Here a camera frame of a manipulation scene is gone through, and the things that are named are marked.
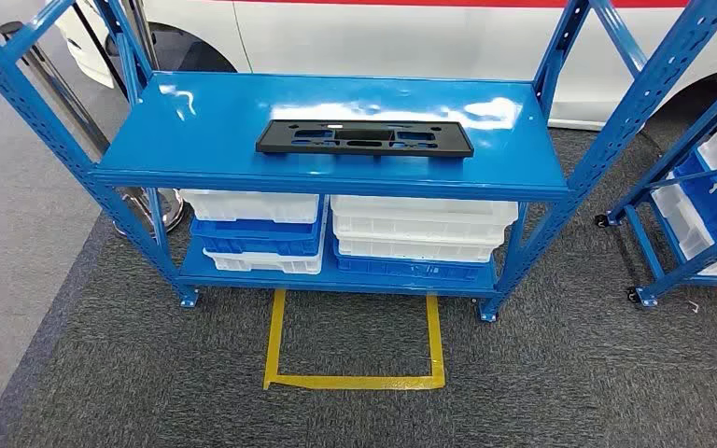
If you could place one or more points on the black plastic plate frame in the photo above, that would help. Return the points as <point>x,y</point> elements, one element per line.
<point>272,146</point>

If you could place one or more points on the white car with red stripe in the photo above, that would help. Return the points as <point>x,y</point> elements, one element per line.
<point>395,37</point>

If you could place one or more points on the wide white plastic bin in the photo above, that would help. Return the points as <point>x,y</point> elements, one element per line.
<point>414,250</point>
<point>420,216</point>

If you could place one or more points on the chrome stanchion post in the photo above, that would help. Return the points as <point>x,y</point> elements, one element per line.
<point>141,31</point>
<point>55,81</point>

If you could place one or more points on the small white floor scrap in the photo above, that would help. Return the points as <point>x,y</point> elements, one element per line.
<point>693,305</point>

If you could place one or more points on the wide blue plastic bin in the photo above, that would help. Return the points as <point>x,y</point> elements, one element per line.
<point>408,269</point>

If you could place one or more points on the blue metal shelf rack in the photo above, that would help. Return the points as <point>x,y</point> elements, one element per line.
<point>210,136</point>
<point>643,245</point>

